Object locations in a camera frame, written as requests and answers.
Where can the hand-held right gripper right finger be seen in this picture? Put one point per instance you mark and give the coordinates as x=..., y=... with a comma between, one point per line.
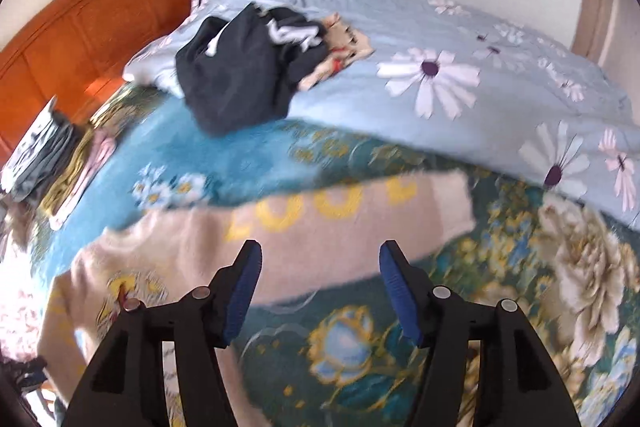
x=395, y=282

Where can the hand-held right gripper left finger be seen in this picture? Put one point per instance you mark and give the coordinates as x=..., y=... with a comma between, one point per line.
x=244, y=284

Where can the beige sweater with yellow print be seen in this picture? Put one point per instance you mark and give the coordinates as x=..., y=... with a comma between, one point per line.
x=320, y=252

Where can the stack of folded clothes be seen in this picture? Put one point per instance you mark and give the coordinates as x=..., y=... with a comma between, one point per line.
x=45, y=157

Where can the teal floral blanket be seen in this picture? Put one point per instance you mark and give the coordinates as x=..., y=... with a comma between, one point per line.
x=350, y=347

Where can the light blue daisy quilt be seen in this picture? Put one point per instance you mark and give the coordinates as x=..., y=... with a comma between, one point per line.
x=450, y=72

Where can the dark navy garment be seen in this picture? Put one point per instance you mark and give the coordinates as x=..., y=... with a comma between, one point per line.
x=240, y=67

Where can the beige patterned garment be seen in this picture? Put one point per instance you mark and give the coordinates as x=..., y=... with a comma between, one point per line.
x=340, y=47

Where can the orange wooden headboard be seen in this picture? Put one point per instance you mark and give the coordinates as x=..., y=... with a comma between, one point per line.
x=90, y=17

